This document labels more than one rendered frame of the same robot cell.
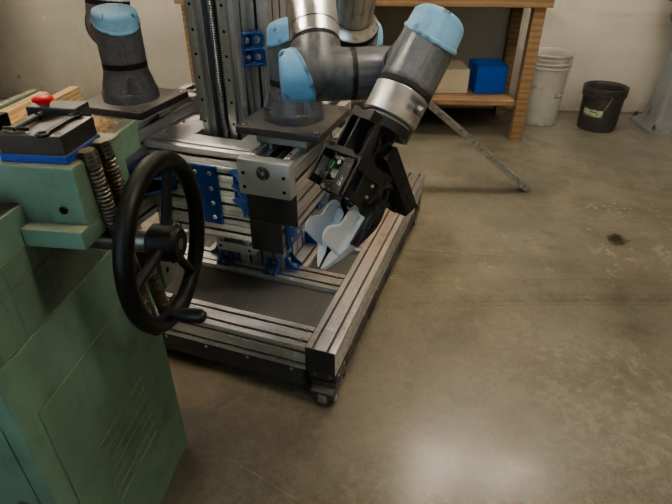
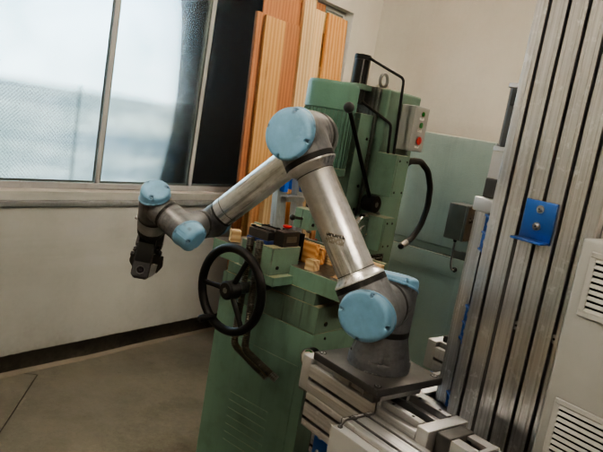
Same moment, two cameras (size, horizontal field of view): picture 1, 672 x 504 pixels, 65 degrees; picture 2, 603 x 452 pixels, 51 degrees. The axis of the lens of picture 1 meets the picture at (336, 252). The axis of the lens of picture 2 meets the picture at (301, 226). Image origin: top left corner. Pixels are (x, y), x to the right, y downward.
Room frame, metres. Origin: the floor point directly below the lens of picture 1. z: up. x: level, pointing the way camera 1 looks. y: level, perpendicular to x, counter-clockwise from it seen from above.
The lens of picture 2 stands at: (1.85, -1.26, 1.36)
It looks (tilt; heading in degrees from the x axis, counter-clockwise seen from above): 9 degrees down; 121
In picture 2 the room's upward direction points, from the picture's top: 10 degrees clockwise
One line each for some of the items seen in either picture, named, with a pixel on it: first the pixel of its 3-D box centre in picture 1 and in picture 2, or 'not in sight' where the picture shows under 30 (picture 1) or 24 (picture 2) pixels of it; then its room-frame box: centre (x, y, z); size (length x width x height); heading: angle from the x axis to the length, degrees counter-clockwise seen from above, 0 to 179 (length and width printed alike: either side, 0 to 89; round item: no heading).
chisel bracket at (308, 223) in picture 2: not in sight; (314, 221); (0.76, 0.63, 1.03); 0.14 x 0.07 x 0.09; 83
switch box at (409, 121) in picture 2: not in sight; (412, 128); (0.94, 0.91, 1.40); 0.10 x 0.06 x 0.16; 83
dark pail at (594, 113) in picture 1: (600, 106); not in sight; (3.54, -1.81, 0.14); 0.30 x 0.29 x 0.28; 176
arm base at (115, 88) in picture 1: (128, 79); not in sight; (1.47, 0.57, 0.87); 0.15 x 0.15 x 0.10
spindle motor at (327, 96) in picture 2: not in sight; (327, 127); (0.75, 0.61, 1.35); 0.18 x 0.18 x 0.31
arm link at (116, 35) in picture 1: (118, 33); not in sight; (1.47, 0.57, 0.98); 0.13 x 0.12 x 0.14; 29
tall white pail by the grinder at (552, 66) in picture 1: (544, 87); not in sight; (3.68, -1.45, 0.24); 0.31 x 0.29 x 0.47; 86
